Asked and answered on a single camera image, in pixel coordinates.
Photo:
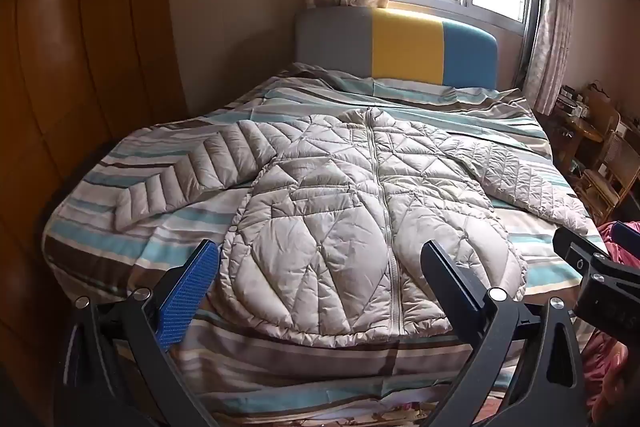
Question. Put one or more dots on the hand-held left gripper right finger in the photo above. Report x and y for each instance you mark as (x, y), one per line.
(440, 274)

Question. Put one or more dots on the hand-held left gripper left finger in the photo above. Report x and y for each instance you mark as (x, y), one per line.
(187, 289)

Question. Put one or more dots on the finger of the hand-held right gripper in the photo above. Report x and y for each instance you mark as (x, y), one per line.
(575, 247)
(627, 239)

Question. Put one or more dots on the beige quilted puffer jacket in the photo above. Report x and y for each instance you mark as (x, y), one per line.
(345, 227)

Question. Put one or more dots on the pink cloth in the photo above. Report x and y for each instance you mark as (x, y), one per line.
(597, 357)

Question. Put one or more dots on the striped duvet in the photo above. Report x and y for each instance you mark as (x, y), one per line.
(150, 227)

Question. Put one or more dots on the wooden rattan chair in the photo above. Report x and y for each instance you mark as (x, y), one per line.
(607, 167)

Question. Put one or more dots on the round wooden table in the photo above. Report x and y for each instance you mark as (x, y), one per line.
(582, 127)

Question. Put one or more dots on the striped pillow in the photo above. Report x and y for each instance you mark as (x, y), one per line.
(440, 88)

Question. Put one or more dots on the grey yellow blue headboard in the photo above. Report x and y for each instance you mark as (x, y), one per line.
(405, 42)

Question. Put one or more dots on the wooden wardrobe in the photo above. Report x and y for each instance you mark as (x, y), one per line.
(75, 82)

